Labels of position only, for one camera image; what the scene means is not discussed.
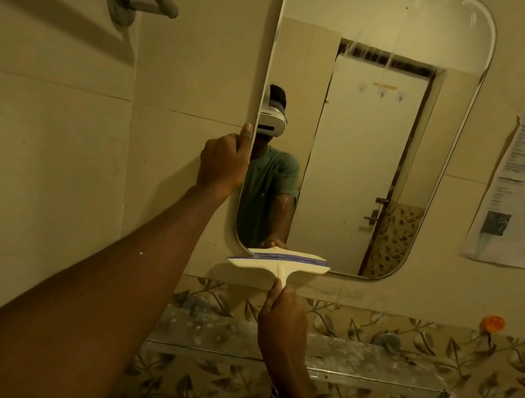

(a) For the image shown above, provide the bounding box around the person's left hand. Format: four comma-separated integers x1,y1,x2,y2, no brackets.
193,116,257,202

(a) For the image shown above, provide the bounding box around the person's right hand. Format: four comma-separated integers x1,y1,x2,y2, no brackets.
249,277,322,376

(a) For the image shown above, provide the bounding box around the white squeegee with blue blade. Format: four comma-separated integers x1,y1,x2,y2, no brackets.
223,239,333,298

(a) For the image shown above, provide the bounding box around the rounded wall mirror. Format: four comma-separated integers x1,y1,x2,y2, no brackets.
229,0,503,295

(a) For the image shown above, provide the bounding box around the person's left forearm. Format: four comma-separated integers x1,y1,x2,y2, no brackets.
0,150,233,398

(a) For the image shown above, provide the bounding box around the glass wall shelf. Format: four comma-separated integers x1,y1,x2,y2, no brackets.
140,302,461,398

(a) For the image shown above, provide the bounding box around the orange wall hook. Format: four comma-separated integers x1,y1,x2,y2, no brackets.
479,313,507,339

